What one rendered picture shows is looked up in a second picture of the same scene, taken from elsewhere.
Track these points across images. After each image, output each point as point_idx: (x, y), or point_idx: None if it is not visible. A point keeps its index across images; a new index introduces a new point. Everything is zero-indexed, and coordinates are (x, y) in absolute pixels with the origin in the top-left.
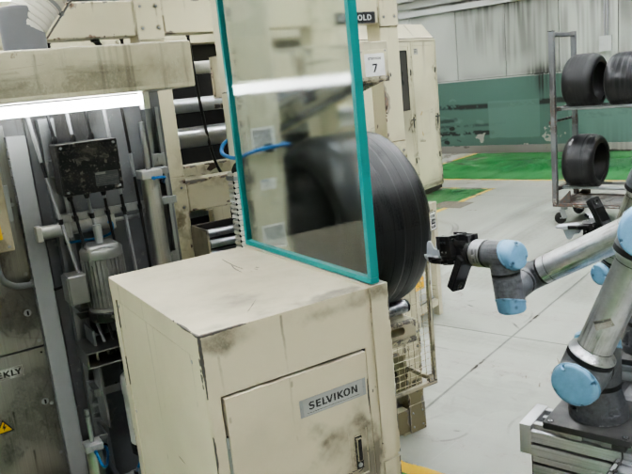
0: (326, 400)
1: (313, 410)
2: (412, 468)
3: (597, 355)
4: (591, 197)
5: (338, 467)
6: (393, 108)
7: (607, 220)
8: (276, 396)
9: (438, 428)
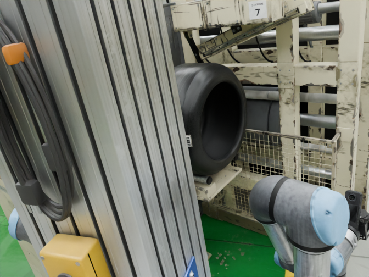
0: (3, 189)
1: (1, 189)
2: (291, 273)
3: None
4: (350, 190)
5: None
6: (347, 33)
7: (350, 221)
8: None
9: (350, 272)
